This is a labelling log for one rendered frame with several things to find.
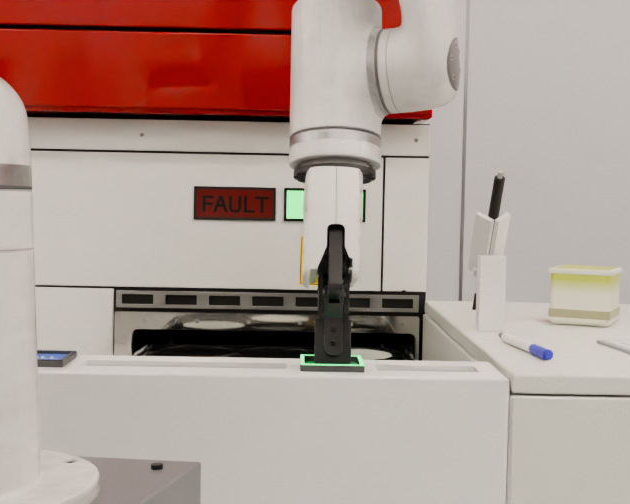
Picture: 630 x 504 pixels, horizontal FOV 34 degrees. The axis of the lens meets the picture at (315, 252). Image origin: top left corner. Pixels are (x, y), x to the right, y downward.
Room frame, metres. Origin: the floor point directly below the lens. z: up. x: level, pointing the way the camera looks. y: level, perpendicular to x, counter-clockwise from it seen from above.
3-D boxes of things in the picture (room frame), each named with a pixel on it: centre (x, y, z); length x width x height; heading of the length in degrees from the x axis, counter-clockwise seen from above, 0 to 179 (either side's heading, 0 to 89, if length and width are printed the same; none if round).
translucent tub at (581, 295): (1.24, -0.33, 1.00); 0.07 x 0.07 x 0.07; 65
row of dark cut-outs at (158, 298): (1.48, 0.07, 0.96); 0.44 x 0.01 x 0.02; 91
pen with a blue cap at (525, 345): (1.01, -0.21, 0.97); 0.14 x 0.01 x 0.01; 8
